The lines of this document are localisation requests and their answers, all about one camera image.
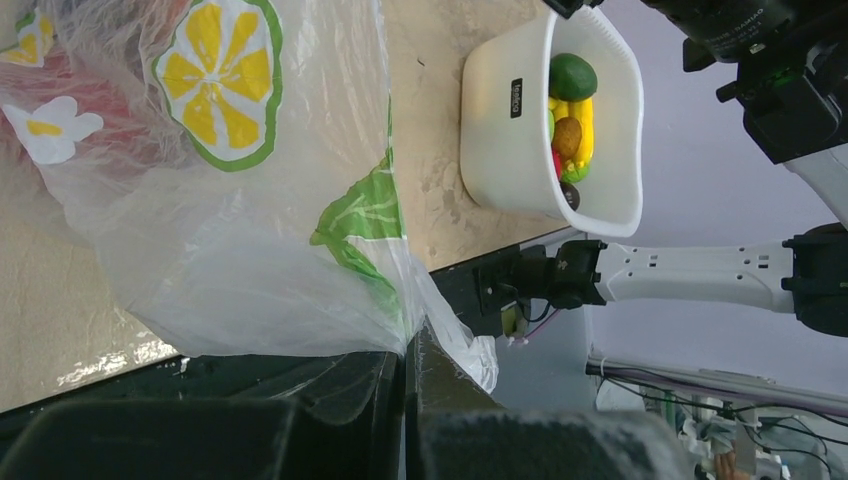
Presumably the red apple in basket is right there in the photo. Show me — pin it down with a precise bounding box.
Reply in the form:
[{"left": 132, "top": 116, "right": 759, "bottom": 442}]
[{"left": 551, "top": 147, "right": 562, "bottom": 181}]

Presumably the brown fake kiwi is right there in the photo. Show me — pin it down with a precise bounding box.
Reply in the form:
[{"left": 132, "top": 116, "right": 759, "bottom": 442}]
[{"left": 551, "top": 117, "right": 583, "bottom": 160}]

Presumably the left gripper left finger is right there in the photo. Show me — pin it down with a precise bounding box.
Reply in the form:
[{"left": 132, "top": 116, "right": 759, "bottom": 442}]
[{"left": 1, "top": 384, "right": 401, "bottom": 479}]

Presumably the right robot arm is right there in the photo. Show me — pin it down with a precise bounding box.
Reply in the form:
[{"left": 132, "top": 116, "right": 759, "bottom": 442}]
[{"left": 460, "top": 1, "right": 847, "bottom": 337}]

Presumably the white plastic basket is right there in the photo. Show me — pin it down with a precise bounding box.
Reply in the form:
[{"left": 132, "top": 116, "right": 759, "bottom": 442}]
[{"left": 460, "top": 7, "right": 644, "bottom": 238}]

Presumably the red fake fruit in bag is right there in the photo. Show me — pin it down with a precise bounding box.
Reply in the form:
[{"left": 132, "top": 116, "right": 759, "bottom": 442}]
[{"left": 1, "top": 47, "right": 161, "bottom": 177}]

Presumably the light green fake apple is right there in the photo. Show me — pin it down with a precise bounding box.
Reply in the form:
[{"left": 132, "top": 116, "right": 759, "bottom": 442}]
[{"left": 560, "top": 162, "right": 590, "bottom": 184}]

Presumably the yellow fake banana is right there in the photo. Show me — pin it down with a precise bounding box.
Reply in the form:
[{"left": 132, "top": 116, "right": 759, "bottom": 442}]
[{"left": 548, "top": 97, "right": 595, "bottom": 166}]

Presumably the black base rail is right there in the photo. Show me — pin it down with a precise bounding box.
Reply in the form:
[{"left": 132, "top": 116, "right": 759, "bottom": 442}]
[{"left": 1, "top": 245, "right": 550, "bottom": 450}]

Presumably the dark green fake avocado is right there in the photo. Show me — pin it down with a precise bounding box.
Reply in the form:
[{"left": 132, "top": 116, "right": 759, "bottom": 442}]
[{"left": 548, "top": 53, "right": 598, "bottom": 102}]

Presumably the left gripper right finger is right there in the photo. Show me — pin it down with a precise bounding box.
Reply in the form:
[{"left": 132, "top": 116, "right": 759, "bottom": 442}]
[{"left": 405, "top": 329, "right": 694, "bottom": 479}]

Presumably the clear plastic bag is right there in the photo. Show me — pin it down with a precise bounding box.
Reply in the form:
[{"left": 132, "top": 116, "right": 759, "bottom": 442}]
[{"left": 1, "top": 1, "right": 498, "bottom": 392}]

